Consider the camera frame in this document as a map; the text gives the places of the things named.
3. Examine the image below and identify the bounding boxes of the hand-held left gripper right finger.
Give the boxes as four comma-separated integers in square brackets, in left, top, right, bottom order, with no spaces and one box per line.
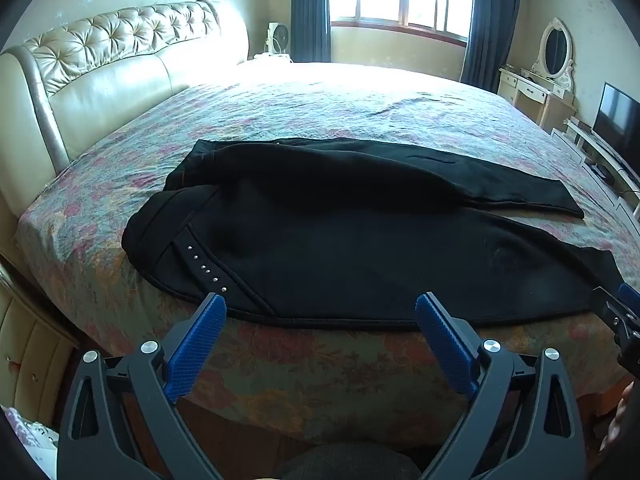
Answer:
[415,291,586,480]

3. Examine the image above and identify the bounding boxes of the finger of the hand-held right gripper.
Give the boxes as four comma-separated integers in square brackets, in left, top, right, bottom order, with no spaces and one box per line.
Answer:
[618,283,640,313]
[592,286,640,372]

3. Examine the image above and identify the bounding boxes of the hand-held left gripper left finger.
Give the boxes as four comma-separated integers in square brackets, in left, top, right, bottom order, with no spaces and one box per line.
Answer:
[56,292,228,480]

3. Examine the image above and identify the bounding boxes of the black pants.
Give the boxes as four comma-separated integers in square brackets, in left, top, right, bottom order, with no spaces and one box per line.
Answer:
[122,137,623,332]

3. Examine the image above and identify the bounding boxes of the person's right hand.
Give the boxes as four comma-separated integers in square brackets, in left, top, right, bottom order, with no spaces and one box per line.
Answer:
[600,380,640,456]

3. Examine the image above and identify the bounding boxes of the white television stand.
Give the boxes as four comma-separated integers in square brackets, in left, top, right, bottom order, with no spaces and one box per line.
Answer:
[550,117,640,221]

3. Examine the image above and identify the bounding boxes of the cream nightstand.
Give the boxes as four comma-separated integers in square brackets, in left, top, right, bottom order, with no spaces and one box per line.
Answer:
[0,265,81,426]

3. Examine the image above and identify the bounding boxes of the black television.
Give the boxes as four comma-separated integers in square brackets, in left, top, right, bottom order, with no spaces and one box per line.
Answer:
[592,81,640,173]

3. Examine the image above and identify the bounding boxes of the floral cloth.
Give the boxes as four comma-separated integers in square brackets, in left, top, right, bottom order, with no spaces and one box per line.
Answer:
[0,405,61,480]

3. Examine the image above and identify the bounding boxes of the cream dressing table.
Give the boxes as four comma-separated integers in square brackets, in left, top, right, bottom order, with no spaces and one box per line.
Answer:
[497,65,577,133]

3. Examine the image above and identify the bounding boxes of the bed with floral bedspread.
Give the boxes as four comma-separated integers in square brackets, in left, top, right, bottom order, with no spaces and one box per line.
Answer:
[12,62,640,453]

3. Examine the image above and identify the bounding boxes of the white framed oval mirror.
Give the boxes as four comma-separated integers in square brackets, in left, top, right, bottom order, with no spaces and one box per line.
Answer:
[531,16,576,93]

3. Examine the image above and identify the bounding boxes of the cream tufted leather headboard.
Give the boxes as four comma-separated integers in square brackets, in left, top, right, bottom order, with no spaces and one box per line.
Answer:
[0,0,250,261]

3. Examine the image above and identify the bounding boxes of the white fan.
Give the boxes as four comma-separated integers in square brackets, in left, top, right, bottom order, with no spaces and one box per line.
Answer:
[265,21,292,57]

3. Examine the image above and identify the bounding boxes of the dark blue curtain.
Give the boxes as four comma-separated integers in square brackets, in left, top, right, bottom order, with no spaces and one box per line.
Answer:
[460,0,531,93]
[290,0,332,63]

